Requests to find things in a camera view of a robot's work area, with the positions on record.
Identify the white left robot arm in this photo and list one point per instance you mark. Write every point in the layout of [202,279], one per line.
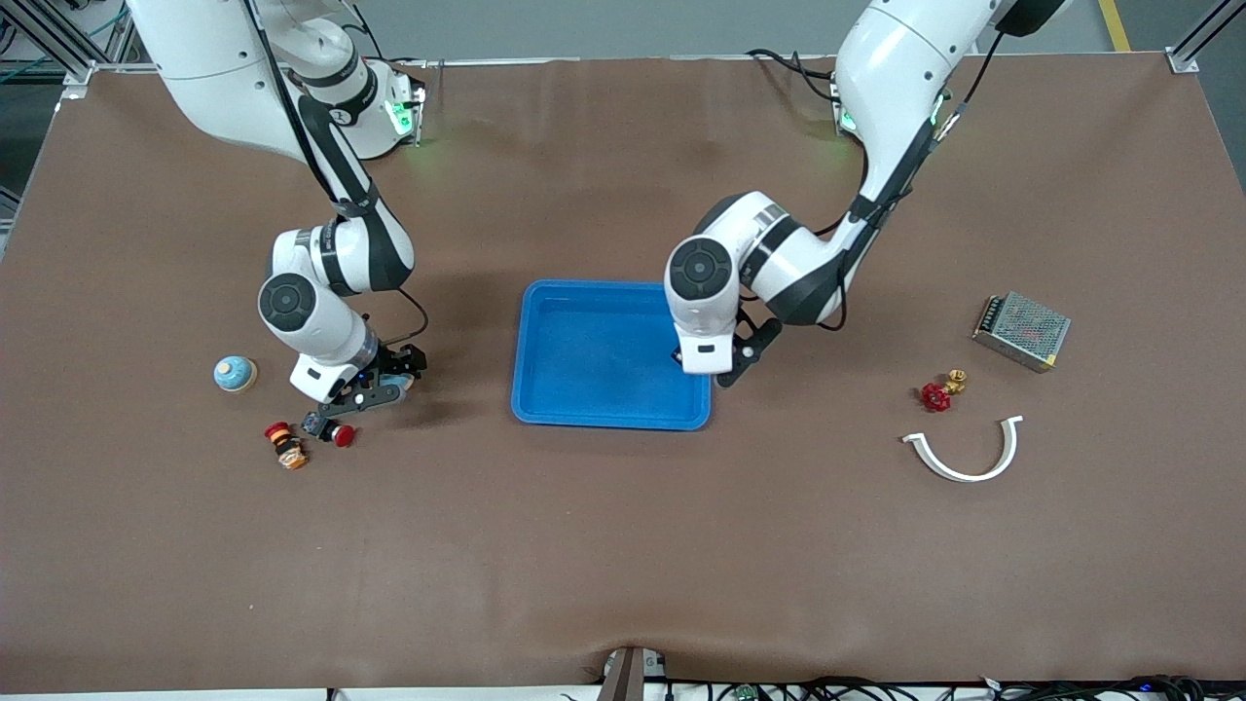
[896,68]

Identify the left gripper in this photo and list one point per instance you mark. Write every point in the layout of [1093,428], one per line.
[676,354]

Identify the red emergency stop button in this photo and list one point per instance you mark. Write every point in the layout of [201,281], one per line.
[341,434]

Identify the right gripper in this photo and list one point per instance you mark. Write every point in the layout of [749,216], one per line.
[396,361]

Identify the brown table mat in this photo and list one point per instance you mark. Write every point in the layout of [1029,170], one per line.
[623,545]

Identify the metal mesh power supply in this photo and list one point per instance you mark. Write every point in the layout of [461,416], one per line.
[1022,331]

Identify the white curved plastic clamp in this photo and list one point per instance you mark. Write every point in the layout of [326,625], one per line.
[969,477]

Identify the orange red push button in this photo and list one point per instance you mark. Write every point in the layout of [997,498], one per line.
[287,448]

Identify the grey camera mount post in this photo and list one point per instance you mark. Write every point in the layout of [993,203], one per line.
[623,677]

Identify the blue plastic tray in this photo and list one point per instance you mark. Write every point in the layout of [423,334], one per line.
[604,360]

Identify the light blue service bell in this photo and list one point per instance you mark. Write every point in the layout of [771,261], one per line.
[234,375]
[403,384]

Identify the silver frame corner bracket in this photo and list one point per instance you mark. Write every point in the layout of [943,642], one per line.
[1184,62]
[78,80]

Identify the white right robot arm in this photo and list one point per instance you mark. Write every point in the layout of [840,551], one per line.
[214,58]

